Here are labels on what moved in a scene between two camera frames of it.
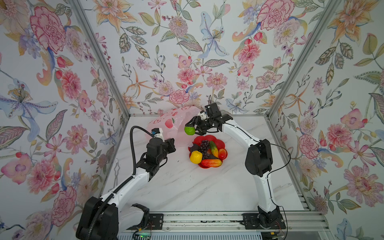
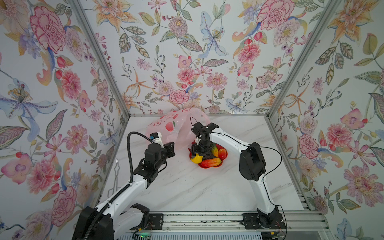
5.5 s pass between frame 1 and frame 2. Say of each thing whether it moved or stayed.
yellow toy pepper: stayed
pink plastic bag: stayed
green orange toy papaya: stayed
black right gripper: moved
